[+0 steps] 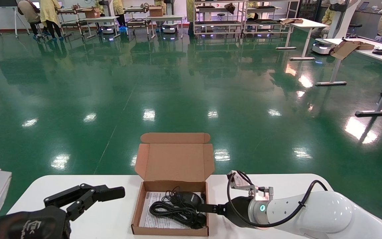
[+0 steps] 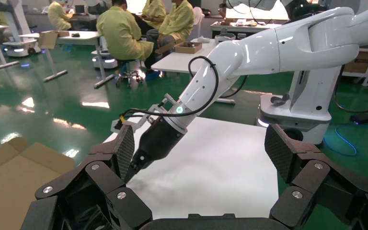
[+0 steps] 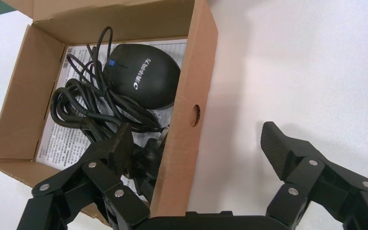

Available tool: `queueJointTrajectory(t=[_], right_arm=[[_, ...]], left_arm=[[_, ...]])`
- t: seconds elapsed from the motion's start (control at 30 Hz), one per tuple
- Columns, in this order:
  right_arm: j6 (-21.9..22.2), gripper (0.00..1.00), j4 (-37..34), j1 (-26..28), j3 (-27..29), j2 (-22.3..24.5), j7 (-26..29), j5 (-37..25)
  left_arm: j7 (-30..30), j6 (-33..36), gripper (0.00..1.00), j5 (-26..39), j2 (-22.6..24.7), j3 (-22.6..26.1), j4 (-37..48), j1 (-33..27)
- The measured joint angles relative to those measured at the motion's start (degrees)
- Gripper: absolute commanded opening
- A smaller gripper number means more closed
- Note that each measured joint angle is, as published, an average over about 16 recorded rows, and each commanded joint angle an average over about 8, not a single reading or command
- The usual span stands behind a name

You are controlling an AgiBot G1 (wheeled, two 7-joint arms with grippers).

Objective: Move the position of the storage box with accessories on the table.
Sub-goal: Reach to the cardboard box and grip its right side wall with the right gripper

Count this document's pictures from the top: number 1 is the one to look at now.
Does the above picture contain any metal cart with parts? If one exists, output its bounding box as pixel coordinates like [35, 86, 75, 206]
[124, 3, 155, 37]
[57, 4, 87, 39]

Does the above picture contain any cardboard storage box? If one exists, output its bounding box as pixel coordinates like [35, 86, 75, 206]
[131, 133, 215, 237]

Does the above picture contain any black coiled mouse cable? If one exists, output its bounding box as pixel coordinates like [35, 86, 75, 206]
[149, 189, 208, 229]

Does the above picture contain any person in brown jacket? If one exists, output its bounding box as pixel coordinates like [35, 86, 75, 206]
[17, 0, 42, 36]

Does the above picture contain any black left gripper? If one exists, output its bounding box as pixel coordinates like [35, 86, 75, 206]
[0, 184, 126, 239]

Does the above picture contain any white wheeled robot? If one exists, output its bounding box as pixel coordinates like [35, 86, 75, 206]
[311, 0, 360, 55]

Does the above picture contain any white printed paper leaflet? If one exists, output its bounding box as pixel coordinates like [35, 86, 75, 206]
[139, 192, 208, 229]

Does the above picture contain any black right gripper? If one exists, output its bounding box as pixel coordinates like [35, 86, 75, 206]
[196, 196, 256, 229]

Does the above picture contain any white shelf rack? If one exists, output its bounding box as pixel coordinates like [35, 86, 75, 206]
[193, 0, 245, 35]
[244, 0, 300, 35]

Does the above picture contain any black round stool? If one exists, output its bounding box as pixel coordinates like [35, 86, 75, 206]
[349, 23, 363, 39]

